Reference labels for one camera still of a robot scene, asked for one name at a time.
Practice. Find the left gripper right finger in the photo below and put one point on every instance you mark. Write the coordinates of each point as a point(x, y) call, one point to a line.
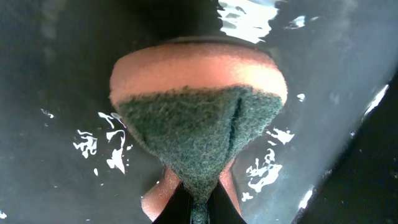
point(221, 209)

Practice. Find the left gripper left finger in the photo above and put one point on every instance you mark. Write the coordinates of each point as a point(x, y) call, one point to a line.
point(178, 209)

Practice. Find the black plastic tray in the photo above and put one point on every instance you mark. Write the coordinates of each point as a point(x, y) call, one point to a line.
point(329, 157)

